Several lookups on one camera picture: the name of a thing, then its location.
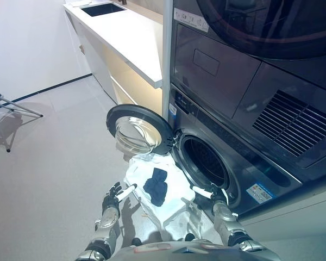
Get colourful washer energy label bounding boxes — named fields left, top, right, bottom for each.
left=245, top=184, right=277, bottom=204

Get white fabric laundry basket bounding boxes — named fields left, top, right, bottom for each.
left=123, top=153, right=205, bottom=238

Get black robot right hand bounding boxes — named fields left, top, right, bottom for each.
left=192, top=183, right=229, bottom=204

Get navy blue clothes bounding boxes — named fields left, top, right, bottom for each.
left=142, top=167, right=170, bottom=207

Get white dryer warning label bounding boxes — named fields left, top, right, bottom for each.
left=173, top=7, right=210, bottom=32

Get black recessed sink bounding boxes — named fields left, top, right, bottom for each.
left=79, top=1, right=128, bottom=18

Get folding metal drying rack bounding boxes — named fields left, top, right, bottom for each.
left=0, top=90, right=44, bottom=153

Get grey stacked dryer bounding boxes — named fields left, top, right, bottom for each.
left=169, top=0, right=326, bottom=170

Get round glass washer door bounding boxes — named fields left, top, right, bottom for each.
left=106, top=104, right=178, bottom=157

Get silver vertical pole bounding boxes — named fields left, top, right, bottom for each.
left=161, top=0, right=175, bottom=123

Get grey robot torso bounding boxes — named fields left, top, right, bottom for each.
left=118, top=239, right=283, bottom=261

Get white countertop cabinet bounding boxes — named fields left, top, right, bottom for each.
left=62, top=0, right=164, bottom=116

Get grey front-load washing machine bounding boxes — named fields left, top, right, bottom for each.
left=167, top=83, right=303, bottom=218

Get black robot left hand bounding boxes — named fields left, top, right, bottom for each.
left=102, top=182, right=138, bottom=210

